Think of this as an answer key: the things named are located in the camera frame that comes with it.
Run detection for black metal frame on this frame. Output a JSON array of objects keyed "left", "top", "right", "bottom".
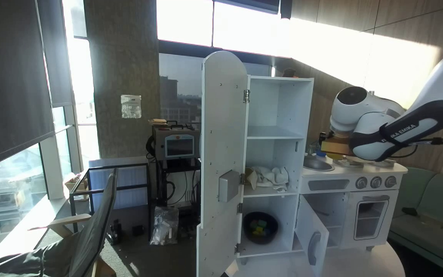
[{"left": 68, "top": 161, "right": 153, "bottom": 233}]

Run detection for black equipment cart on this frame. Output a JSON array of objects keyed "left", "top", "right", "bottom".
[{"left": 147, "top": 155, "right": 203, "bottom": 243}]

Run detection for white toy kitchen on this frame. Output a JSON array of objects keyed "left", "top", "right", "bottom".
[{"left": 239, "top": 75, "right": 411, "bottom": 258}]

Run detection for white crumpled cloth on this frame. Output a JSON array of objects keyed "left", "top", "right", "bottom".
[{"left": 247, "top": 163, "right": 291, "bottom": 190}]

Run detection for clear plastic bag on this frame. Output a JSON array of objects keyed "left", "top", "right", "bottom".
[{"left": 148, "top": 204, "right": 182, "bottom": 246}]

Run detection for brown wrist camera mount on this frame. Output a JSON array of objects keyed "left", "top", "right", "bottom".
[{"left": 320, "top": 135, "right": 356, "bottom": 155}]

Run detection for dark roller blind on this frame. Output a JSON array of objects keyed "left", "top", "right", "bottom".
[{"left": 0, "top": 0, "right": 57, "bottom": 173}]

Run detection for white paper sheet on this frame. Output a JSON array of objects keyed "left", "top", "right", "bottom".
[{"left": 120, "top": 92, "right": 145, "bottom": 119}]

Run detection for tall white cabinet door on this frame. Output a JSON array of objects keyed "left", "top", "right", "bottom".
[{"left": 196, "top": 49, "right": 250, "bottom": 277}]

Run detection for white low cabinet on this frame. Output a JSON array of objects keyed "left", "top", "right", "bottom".
[{"left": 88, "top": 155, "right": 153, "bottom": 212}]

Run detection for gray electronic device box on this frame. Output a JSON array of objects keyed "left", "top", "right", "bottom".
[{"left": 151, "top": 123, "right": 200, "bottom": 161}]

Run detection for gray leaning panel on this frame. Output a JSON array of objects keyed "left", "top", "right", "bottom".
[{"left": 67, "top": 170, "right": 120, "bottom": 277}]

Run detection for small white door gray handle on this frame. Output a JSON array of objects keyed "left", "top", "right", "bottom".
[{"left": 294, "top": 195, "right": 331, "bottom": 267}]

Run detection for green sofa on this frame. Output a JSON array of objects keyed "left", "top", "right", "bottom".
[{"left": 388, "top": 166, "right": 443, "bottom": 277}]

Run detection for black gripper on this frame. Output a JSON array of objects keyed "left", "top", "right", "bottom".
[{"left": 316, "top": 129, "right": 333, "bottom": 144}]

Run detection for gray door latch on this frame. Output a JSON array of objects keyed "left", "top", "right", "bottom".
[{"left": 217, "top": 167, "right": 242, "bottom": 204}]

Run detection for cardboard piece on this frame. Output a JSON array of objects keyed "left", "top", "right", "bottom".
[{"left": 28, "top": 210, "right": 94, "bottom": 232}]

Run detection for dark bowl with fruit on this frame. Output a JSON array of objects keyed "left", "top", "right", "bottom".
[{"left": 242, "top": 209, "right": 280, "bottom": 246}]

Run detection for white oven door with window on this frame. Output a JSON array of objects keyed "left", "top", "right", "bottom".
[{"left": 351, "top": 193, "right": 394, "bottom": 243}]

